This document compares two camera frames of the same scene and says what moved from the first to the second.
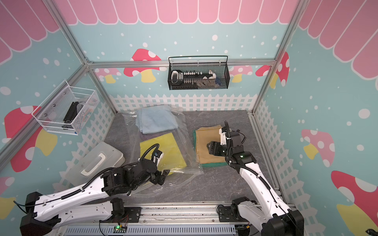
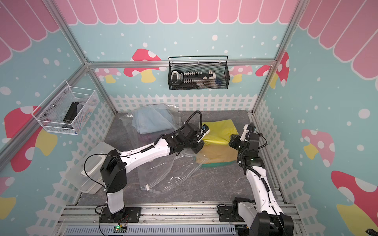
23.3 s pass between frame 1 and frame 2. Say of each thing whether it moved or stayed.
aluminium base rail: stayed
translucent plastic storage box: stayed
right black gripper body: moved
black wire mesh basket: stayed
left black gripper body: moved
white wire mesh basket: stayed
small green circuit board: stayed
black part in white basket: stayed
